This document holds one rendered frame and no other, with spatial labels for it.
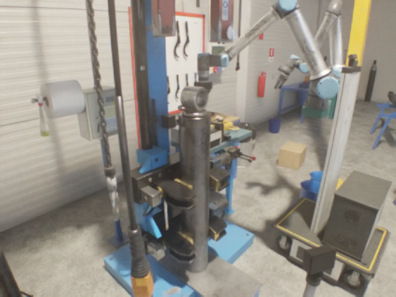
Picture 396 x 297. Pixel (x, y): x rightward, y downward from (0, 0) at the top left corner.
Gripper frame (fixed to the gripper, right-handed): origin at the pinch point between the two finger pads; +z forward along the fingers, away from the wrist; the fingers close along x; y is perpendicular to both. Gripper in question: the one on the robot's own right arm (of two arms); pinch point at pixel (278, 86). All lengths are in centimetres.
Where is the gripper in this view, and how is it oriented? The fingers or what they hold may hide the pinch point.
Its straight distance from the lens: 274.7
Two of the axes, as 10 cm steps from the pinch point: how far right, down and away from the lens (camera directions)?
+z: -3.9, 7.9, 4.8
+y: 7.2, 5.9, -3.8
